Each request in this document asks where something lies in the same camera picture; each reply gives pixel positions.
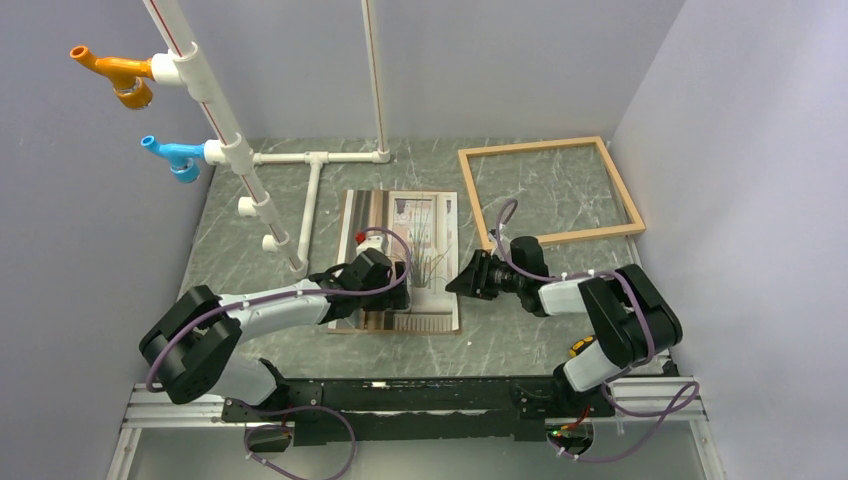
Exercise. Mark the white pvc pipe rack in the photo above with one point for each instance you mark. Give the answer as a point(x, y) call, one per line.
point(184, 64)

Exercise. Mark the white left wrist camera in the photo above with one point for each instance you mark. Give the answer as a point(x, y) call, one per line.
point(366, 241)

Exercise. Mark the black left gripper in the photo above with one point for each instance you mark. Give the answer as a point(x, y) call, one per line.
point(393, 297)

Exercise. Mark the printed plant photo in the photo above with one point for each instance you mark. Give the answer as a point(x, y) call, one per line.
point(417, 232)

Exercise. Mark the wooden picture frame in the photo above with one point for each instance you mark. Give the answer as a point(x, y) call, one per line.
point(570, 190)

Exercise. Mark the blue pipe fitting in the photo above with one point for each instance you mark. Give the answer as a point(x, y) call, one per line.
point(182, 158)

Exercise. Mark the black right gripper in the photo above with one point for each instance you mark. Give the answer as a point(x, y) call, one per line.
point(474, 278)

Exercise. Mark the brown frame backing board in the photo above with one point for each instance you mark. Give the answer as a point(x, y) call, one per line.
point(397, 332)

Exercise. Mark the black yellow screwdriver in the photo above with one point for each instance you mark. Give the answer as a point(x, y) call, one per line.
point(581, 345)

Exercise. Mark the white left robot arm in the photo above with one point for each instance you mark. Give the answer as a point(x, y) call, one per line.
point(191, 349)

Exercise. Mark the orange pipe fitting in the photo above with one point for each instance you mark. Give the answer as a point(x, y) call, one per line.
point(126, 76)

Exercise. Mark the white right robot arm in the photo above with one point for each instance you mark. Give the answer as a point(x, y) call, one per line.
point(630, 320)

